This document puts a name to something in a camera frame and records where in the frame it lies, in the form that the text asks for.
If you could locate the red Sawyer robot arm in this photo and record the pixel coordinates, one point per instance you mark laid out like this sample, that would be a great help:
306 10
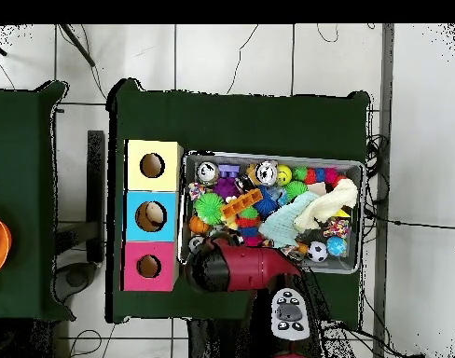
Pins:
250 266

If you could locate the silver drink can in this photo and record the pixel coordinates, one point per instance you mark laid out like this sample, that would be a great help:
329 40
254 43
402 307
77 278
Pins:
207 172

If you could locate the dark green table cloth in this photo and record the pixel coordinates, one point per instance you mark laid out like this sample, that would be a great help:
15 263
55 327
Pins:
22 149
242 123

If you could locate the grey stand base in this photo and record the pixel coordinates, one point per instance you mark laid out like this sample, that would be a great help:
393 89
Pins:
76 278

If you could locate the soccer ball toy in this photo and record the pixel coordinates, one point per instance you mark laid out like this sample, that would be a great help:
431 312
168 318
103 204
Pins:
317 251

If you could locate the mint knitted cloth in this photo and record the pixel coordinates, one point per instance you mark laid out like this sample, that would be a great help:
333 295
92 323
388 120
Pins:
283 223

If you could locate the green spiky rubber ball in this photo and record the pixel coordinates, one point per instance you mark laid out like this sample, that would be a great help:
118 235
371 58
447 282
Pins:
209 208

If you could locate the crushed silver can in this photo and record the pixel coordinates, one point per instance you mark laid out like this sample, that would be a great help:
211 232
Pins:
266 172

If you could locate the yellow smiley ball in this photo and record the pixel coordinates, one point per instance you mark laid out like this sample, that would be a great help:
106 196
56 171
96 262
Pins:
284 175

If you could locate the black tripod leg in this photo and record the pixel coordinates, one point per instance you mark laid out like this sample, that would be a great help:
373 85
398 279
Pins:
78 45

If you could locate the cream knitted cloth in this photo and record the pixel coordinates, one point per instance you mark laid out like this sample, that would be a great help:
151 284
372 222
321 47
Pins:
328 205

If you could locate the purple monster toy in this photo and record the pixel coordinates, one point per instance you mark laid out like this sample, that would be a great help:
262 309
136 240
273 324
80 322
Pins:
225 188

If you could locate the wooden box with three holes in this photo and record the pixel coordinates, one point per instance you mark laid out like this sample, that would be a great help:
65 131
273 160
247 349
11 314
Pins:
153 182

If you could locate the blue globe ball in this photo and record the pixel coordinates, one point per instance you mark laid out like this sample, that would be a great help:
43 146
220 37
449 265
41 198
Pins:
336 246

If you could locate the orange toy building block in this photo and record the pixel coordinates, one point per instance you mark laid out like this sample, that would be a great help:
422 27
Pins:
242 203

